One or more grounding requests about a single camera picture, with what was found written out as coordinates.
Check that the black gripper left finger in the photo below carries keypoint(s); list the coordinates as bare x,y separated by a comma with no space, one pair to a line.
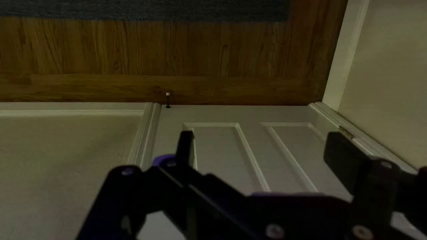
134,195

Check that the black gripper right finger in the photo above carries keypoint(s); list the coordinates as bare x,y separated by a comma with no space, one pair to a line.
374,187

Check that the white panelled door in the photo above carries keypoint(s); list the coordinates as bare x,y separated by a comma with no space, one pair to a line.
222,151

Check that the metal door hinge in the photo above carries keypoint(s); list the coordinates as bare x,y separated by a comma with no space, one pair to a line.
348,131

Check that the white door casing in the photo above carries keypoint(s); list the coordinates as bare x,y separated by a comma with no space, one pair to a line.
145,134
329,117

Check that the metal door stop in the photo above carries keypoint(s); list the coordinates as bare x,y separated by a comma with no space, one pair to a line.
169,102

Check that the white baseboard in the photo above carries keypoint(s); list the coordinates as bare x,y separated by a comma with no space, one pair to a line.
68,110

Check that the grey rug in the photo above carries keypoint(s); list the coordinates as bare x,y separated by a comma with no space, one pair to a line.
134,9

